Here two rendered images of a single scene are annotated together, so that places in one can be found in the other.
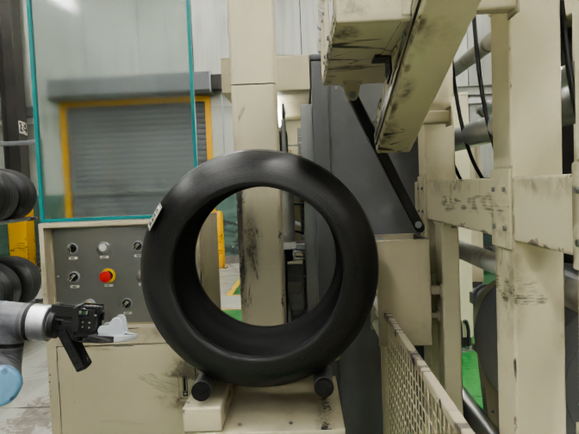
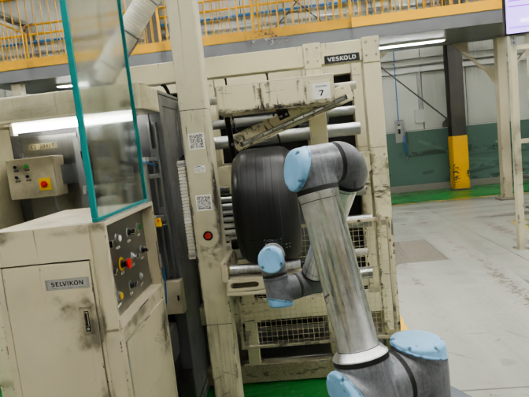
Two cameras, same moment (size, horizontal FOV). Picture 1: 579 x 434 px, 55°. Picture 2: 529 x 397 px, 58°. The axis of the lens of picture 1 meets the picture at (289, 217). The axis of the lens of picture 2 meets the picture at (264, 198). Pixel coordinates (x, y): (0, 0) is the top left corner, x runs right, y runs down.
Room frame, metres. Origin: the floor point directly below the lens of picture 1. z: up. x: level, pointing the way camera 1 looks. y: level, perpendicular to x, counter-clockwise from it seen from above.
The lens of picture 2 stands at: (1.29, 2.36, 1.46)
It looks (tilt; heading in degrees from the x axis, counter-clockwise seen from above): 6 degrees down; 272
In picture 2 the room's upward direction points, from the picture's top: 6 degrees counter-clockwise
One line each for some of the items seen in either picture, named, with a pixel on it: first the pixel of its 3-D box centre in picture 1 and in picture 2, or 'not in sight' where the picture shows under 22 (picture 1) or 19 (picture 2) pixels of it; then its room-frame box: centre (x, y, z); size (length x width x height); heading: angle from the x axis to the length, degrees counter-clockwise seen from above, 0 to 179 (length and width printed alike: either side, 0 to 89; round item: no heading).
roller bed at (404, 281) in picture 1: (398, 287); (227, 220); (1.62, -0.31, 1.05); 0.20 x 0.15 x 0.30; 179
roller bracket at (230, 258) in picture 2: not in sight; (230, 262); (1.59, 0.07, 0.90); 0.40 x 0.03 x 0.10; 89
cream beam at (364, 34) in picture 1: (378, 27); (275, 96); (1.28, -0.22, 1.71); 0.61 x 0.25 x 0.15; 179
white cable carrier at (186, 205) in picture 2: not in sight; (188, 209); (1.76, 0.11, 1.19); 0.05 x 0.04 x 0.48; 89
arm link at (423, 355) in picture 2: not in sight; (417, 366); (0.97, 1.10, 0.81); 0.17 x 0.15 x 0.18; 26
